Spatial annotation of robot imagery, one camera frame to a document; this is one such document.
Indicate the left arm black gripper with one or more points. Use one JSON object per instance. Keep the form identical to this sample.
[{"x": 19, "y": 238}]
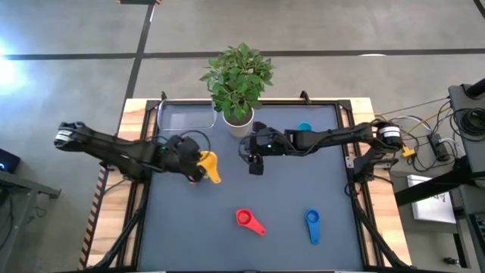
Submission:
[{"x": 180, "y": 155}]

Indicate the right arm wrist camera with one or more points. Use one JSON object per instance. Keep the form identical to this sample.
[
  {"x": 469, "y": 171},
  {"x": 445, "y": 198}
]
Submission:
[{"x": 264, "y": 139}]

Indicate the black frame clamp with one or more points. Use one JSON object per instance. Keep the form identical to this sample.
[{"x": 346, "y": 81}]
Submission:
[
  {"x": 304, "y": 95},
  {"x": 163, "y": 95}
]

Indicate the clear plastic container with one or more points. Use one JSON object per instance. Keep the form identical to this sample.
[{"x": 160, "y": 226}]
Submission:
[{"x": 185, "y": 119}]

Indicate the grey metal stand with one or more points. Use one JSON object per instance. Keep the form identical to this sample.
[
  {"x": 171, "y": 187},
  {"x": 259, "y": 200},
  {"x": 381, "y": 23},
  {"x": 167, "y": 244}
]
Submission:
[{"x": 15, "y": 189}]

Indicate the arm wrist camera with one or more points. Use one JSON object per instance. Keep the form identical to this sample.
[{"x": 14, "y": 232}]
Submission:
[
  {"x": 264, "y": 139},
  {"x": 188, "y": 146}
]

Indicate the black metal table frame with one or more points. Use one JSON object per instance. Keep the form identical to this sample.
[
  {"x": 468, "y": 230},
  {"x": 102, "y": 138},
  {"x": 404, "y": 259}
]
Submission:
[{"x": 284, "y": 101}]

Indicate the teal measuring cup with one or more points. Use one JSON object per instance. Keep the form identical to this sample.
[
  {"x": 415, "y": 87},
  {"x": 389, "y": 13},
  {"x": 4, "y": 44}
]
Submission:
[{"x": 304, "y": 126}]

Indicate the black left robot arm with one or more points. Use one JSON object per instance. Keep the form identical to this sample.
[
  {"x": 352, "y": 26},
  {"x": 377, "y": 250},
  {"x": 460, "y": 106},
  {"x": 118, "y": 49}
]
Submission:
[{"x": 113, "y": 149}]

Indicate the black monitor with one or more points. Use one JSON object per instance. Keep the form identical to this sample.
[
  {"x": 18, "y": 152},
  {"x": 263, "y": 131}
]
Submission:
[{"x": 7, "y": 161}]

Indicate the yellow measuring cup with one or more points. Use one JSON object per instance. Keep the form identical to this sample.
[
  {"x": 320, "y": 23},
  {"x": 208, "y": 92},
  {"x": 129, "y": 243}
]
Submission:
[{"x": 210, "y": 161}]

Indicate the green leafy plant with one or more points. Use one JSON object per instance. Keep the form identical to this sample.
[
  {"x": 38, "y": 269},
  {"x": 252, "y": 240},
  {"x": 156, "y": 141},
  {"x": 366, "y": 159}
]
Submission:
[{"x": 236, "y": 81}]

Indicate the white plant pot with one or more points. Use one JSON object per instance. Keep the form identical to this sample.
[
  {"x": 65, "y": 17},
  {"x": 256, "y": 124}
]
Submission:
[{"x": 238, "y": 129}]

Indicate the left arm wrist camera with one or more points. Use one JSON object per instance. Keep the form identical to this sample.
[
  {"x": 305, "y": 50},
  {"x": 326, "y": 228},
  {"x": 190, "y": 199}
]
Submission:
[{"x": 188, "y": 146}]

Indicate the white paper sheet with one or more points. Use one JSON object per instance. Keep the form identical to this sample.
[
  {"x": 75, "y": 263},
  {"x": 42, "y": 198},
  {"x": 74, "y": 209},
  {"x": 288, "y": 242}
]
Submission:
[{"x": 432, "y": 204}]

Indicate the blue measuring cup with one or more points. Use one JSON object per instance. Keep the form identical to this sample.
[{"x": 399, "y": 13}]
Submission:
[{"x": 312, "y": 218}]

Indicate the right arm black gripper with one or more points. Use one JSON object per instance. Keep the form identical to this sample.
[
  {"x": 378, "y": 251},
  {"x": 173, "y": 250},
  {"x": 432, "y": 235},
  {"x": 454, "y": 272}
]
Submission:
[{"x": 265, "y": 146}]

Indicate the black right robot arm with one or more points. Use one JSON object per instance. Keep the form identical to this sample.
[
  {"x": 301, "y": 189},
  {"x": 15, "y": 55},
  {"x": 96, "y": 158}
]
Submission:
[{"x": 341, "y": 134}]

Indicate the red measuring cup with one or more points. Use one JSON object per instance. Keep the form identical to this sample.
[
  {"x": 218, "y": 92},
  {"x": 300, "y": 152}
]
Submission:
[{"x": 244, "y": 218}]

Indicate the grey table mat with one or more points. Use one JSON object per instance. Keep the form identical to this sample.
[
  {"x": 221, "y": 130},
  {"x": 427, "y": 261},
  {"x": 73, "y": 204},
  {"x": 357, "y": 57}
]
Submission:
[{"x": 265, "y": 246}]

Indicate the black power strip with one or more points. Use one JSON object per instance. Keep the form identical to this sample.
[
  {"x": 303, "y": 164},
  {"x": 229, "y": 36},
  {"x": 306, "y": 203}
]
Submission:
[{"x": 439, "y": 147}]

